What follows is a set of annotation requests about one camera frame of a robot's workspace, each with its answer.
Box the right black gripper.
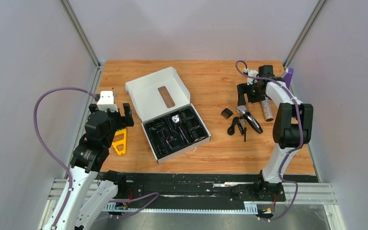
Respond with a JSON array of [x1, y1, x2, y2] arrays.
[[237, 81, 265, 106]]

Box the black silver hair clipper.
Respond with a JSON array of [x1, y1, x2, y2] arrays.
[[236, 105, 263, 134]]

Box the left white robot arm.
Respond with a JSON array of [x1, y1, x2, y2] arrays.
[[43, 103, 134, 230]]

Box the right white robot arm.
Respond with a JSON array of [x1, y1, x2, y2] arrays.
[[236, 65, 313, 200]]

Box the glittery silver cylinder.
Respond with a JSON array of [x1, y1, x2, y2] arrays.
[[260, 97, 274, 122]]

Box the black clipper guard comb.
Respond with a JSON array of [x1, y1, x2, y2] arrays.
[[220, 108, 233, 119]]

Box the yellow plastic triangle toy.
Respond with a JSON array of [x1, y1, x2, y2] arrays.
[[112, 128, 127, 156]]

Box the black cleaning brush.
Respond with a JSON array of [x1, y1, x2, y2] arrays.
[[241, 127, 247, 142]]

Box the purple wedge stand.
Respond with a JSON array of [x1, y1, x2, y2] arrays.
[[281, 68, 294, 89]]

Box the white box with black tray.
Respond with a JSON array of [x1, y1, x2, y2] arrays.
[[125, 67, 211, 164]]

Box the silver trimmer head in tray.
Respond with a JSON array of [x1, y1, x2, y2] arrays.
[[171, 115, 181, 124]]

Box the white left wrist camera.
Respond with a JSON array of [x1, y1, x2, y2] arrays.
[[97, 91, 119, 112]]

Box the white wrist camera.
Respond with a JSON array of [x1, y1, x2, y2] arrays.
[[97, 91, 119, 112], [244, 69, 259, 85]]

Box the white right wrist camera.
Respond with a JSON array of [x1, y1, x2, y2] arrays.
[[244, 69, 259, 85]]

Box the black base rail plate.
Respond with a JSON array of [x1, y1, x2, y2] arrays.
[[116, 172, 287, 210]]

